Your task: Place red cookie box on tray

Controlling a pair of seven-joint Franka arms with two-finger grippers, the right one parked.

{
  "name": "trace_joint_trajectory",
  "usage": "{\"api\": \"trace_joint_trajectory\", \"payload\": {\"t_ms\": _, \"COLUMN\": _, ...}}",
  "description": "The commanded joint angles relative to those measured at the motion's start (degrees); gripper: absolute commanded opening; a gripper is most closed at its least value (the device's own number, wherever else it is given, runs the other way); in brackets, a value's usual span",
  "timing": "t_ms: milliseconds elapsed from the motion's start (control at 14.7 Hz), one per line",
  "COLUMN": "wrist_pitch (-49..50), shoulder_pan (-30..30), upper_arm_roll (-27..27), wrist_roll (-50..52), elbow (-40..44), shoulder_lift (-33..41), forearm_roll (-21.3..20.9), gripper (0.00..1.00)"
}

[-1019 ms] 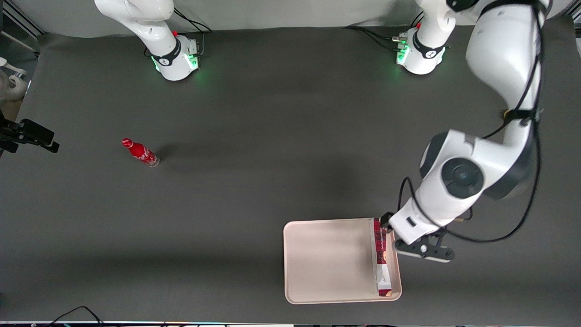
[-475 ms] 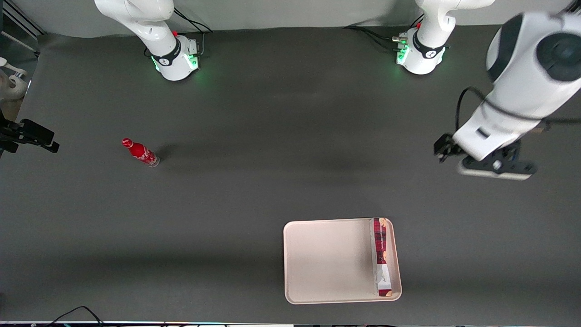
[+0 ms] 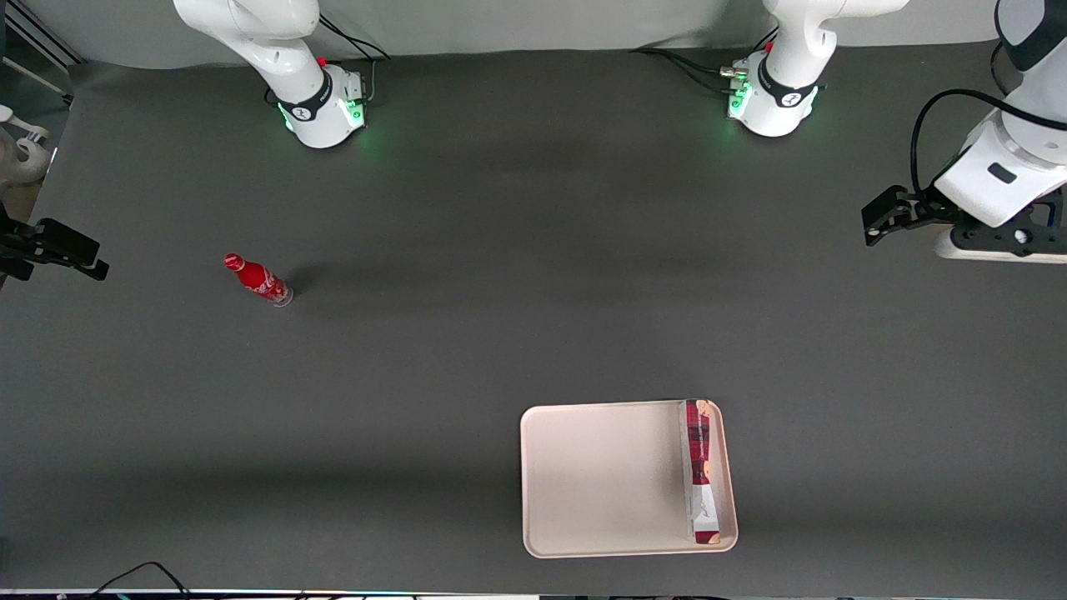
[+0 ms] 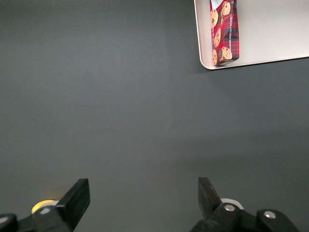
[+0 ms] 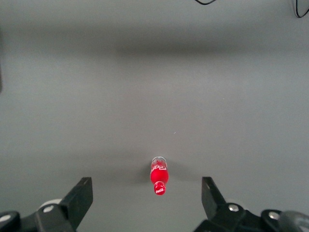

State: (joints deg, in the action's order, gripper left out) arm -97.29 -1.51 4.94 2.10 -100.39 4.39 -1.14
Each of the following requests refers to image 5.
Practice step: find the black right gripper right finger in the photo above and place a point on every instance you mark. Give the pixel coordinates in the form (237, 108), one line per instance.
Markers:
(213, 200)

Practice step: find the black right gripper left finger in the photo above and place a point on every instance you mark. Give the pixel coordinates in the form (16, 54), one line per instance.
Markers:
(77, 200)

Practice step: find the red cola bottle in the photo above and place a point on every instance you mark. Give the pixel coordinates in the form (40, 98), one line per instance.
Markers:
(159, 175)

